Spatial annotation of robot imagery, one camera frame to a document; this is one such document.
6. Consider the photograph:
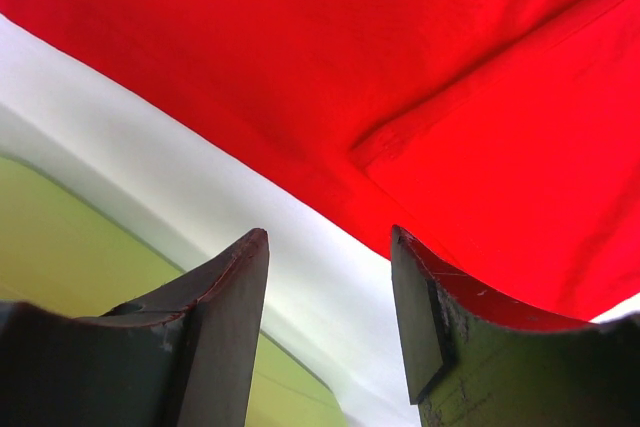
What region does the lime green tray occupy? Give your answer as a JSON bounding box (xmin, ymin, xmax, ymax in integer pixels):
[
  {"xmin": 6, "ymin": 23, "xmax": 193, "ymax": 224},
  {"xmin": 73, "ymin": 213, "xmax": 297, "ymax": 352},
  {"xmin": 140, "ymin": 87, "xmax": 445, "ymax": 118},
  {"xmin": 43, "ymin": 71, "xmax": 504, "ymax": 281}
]
[{"xmin": 1, "ymin": 158, "xmax": 346, "ymax": 427}]

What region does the red t shirt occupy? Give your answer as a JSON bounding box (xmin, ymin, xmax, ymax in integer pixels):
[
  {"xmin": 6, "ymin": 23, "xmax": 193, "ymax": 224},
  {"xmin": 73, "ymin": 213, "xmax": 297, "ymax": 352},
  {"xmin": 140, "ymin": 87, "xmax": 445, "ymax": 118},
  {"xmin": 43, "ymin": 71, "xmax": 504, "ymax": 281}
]
[{"xmin": 1, "ymin": 0, "xmax": 639, "ymax": 319}]

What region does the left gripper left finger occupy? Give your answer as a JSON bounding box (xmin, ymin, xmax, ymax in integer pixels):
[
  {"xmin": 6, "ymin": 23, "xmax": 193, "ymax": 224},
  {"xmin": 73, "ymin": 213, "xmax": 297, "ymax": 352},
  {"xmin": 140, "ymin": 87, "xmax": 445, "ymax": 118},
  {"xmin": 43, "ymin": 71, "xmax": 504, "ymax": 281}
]
[{"xmin": 1, "ymin": 229, "xmax": 269, "ymax": 426}]

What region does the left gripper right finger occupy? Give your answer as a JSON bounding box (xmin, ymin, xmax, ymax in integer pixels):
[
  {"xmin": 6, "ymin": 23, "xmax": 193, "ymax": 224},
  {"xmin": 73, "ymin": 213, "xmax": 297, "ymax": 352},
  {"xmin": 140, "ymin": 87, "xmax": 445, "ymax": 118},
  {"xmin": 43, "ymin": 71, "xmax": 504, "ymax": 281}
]
[{"xmin": 391, "ymin": 226, "xmax": 639, "ymax": 426}]

